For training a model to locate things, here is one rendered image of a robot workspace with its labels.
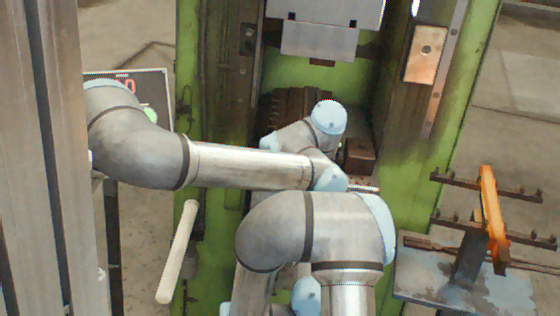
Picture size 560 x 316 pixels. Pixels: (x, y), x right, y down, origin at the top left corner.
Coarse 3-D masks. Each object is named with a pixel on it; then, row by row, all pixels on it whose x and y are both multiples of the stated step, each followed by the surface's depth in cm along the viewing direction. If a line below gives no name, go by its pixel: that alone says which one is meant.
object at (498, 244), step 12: (480, 168) 165; (492, 180) 158; (492, 192) 153; (492, 204) 148; (492, 216) 143; (492, 228) 139; (492, 240) 134; (504, 240) 133; (492, 252) 135; (504, 252) 130; (504, 264) 127
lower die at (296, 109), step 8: (280, 88) 202; (296, 88) 201; (304, 88) 200; (312, 88) 201; (288, 96) 196; (296, 96) 196; (304, 96) 194; (320, 96) 197; (328, 96) 198; (288, 104) 190; (296, 104) 190; (304, 104) 189; (288, 112) 185; (296, 112) 185; (304, 112) 184; (280, 120) 181; (288, 120) 180; (296, 120) 180; (272, 128) 176; (280, 128) 177
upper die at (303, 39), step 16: (288, 16) 150; (288, 32) 148; (304, 32) 148; (320, 32) 148; (336, 32) 148; (352, 32) 147; (288, 48) 151; (304, 48) 150; (320, 48) 150; (336, 48) 150; (352, 48) 150
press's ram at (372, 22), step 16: (272, 0) 144; (288, 0) 144; (304, 0) 144; (320, 0) 144; (336, 0) 143; (352, 0) 143; (368, 0) 143; (384, 0) 143; (272, 16) 146; (304, 16) 146; (320, 16) 146; (336, 16) 145; (352, 16) 145; (368, 16) 145
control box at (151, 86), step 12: (84, 72) 145; (96, 72) 146; (108, 72) 147; (120, 72) 148; (132, 72) 149; (144, 72) 150; (156, 72) 152; (132, 84) 149; (144, 84) 151; (156, 84) 152; (168, 84) 153; (144, 96) 151; (156, 96) 152; (168, 96) 153; (144, 108) 150; (156, 108) 152; (168, 108) 153; (156, 120) 152; (168, 120) 153
